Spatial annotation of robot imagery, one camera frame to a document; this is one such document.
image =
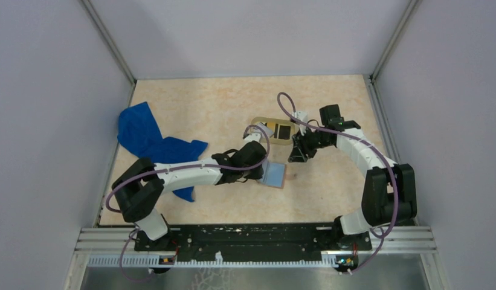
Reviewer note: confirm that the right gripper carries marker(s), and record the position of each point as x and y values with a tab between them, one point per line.
300	138

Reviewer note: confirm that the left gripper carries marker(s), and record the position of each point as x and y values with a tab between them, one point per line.
256	174

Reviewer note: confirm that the tan leather card holder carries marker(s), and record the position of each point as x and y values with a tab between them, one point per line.
273	174

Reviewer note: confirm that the beige oval tray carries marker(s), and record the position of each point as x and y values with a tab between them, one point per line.
273	124

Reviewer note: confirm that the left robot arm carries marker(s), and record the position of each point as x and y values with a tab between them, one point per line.
138	189

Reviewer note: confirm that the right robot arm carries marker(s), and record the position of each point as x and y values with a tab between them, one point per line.
389	188

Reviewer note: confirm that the white card in tray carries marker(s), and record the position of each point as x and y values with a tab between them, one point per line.
263	129

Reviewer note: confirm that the blue cloth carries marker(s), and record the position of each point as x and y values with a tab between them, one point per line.
139	134

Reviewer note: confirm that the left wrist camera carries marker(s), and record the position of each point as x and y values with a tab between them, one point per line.
252	137

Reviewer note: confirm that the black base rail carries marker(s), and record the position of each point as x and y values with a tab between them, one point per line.
281	242

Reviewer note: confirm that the aluminium frame rail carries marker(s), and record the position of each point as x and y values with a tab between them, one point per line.
112	246

